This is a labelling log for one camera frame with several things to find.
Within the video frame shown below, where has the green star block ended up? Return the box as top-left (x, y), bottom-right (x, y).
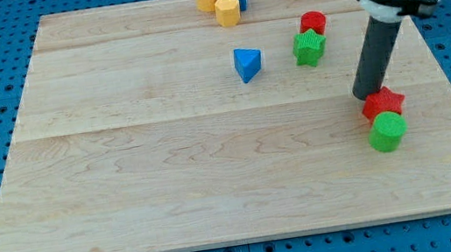
top-left (292, 29), bottom-right (327, 67)

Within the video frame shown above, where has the red star block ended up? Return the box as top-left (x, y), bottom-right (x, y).
top-left (362, 86), bottom-right (405, 123)

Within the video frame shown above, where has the blue triangle block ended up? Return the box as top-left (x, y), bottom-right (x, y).
top-left (233, 48), bottom-right (262, 83)

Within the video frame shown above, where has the light wooden board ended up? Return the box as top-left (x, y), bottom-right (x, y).
top-left (0, 0), bottom-right (451, 252)

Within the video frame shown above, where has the yellow hexagon block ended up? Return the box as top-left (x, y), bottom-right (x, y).
top-left (215, 0), bottom-right (241, 27)

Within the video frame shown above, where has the red cylinder block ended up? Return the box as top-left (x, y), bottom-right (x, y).
top-left (299, 10), bottom-right (327, 35)

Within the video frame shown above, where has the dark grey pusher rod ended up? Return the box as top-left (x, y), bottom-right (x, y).
top-left (352, 17), bottom-right (401, 101)

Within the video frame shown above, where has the green cylinder block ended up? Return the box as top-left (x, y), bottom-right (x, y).
top-left (368, 111), bottom-right (408, 152)

